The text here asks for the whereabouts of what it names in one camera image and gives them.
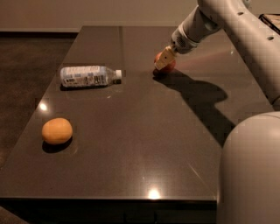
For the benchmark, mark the orange fruit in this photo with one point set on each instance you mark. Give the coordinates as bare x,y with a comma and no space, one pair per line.
57,131

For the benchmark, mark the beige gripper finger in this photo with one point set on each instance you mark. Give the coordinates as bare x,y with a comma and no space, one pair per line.
165,58

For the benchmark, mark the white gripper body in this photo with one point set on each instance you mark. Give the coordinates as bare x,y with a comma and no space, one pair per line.
183,44

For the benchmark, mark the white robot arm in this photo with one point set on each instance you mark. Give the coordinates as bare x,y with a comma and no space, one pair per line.
249,175

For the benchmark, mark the red apple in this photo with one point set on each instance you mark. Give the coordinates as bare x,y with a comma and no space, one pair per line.
167,68

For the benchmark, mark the clear plastic water bottle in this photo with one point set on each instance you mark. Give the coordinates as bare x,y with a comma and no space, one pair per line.
89,76

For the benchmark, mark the black wire rack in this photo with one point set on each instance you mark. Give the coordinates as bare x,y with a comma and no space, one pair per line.
272,21

